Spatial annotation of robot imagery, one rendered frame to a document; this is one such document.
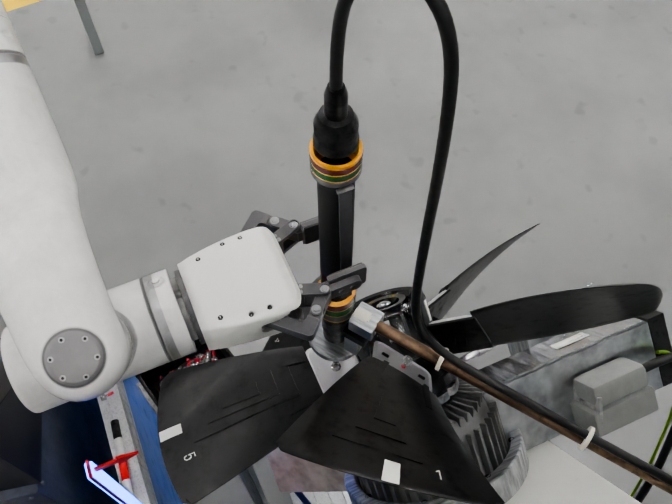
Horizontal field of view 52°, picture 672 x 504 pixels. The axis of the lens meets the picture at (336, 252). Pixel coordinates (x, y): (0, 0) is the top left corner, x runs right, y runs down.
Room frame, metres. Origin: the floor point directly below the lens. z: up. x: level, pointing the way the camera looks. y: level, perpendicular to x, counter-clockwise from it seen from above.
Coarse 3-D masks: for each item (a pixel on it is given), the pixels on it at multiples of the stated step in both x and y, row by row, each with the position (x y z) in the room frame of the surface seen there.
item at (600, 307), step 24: (600, 288) 0.37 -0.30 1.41; (624, 288) 0.37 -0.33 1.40; (648, 288) 0.37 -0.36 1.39; (480, 312) 0.39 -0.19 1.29; (504, 312) 0.39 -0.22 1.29; (528, 312) 0.39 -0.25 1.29; (552, 312) 0.39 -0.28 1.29; (576, 312) 0.39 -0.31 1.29; (600, 312) 0.40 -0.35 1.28; (624, 312) 0.40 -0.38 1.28; (648, 312) 0.41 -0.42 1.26; (504, 336) 0.39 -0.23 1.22; (528, 336) 0.39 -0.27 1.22
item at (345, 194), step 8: (352, 184) 0.34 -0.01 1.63; (336, 192) 0.34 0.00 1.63; (344, 192) 0.34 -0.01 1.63; (344, 200) 0.34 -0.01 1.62; (344, 208) 0.34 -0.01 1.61; (344, 216) 0.33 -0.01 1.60; (344, 224) 0.33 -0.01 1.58; (344, 232) 0.33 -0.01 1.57; (344, 240) 0.33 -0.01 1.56; (344, 248) 0.33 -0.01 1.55; (344, 256) 0.33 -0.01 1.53; (344, 264) 0.33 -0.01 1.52; (344, 296) 0.33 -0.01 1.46
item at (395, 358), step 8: (376, 344) 0.36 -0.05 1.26; (384, 344) 0.37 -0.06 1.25; (376, 352) 0.34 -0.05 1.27; (392, 352) 0.36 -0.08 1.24; (392, 360) 0.34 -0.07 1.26; (400, 360) 0.34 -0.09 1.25; (400, 368) 0.33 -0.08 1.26; (408, 368) 0.33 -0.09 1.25; (416, 368) 0.34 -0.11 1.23; (416, 376) 0.32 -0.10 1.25; (424, 376) 0.33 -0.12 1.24
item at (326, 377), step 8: (312, 352) 0.38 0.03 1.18; (312, 360) 0.37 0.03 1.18; (320, 360) 0.37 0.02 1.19; (344, 360) 0.37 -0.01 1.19; (352, 360) 0.37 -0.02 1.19; (312, 368) 0.36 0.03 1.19; (320, 368) 0.36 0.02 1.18; (328, 368) 0.36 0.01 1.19; (344, 368) 0.36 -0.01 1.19; (320, 376) 0.35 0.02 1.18; (328, 376) 0.35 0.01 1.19; (336, 376) 0.34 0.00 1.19; (320, 384) 0.33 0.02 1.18; (328, 384) 0.33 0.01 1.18
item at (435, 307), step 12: (444, 300) 0.48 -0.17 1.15; (432, 312) 0.46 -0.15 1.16; (432, 324) 0.39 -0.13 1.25; (444, 324) 0.39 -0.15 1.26; (456, 324) 0.39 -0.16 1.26; (468, 324) 0.39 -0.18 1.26; (444, 336) 0.39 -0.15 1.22; (456, 336) 0.39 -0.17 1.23; (468, 336) 0.39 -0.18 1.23; (480, 336) 0.39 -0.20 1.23; (372, 348) 0.36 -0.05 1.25; (456, 348) 0.39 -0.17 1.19; (468, 348) 0.38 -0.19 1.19; (480, 348) 0.38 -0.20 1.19
